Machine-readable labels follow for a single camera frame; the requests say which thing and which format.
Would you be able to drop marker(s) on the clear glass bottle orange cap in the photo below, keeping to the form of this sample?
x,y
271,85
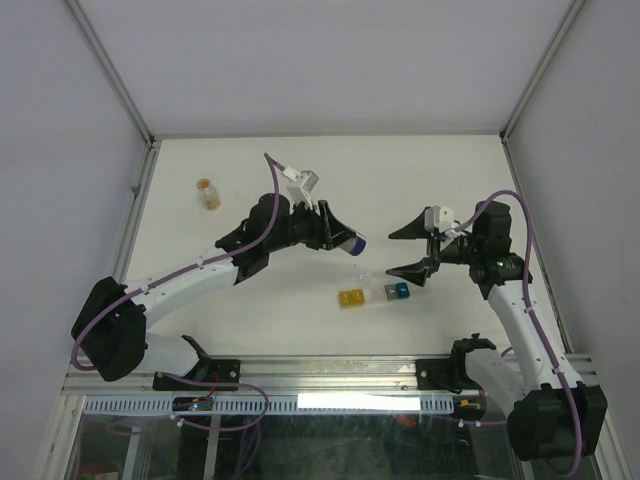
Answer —
x,y
208,194

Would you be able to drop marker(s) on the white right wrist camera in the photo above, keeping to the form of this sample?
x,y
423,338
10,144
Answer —
x,y
439,220

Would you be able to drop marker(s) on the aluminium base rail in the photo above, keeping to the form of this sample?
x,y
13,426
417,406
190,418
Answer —
x,y
285,374

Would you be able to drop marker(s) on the weekly pill organizer strip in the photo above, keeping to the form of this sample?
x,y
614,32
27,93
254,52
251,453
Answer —
x,y
367,289

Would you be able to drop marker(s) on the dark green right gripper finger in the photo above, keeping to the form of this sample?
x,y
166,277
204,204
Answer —
x,y
417,273
414,230

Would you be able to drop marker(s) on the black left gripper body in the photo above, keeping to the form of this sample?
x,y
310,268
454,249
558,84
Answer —
x,y
304,226

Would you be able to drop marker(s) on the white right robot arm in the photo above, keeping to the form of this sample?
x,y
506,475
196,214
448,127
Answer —
x,y
551,413

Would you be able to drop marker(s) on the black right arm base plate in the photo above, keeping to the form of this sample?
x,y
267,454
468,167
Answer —
x,y
446,374

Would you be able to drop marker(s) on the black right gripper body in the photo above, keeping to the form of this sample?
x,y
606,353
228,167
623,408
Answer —
x,y
458,251

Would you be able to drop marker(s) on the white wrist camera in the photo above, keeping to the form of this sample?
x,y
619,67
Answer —
x,y
300,185
439,220

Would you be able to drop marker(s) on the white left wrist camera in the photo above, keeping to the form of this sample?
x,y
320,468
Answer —
x,y
300,185

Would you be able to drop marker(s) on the white slotted cable duct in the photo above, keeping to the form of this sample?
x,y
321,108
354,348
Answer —
x,y
306,403

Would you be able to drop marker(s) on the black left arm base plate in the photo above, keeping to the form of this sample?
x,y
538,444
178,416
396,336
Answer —
x,y
209,373

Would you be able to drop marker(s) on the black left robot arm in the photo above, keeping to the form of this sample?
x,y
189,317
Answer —
x,y
112,333

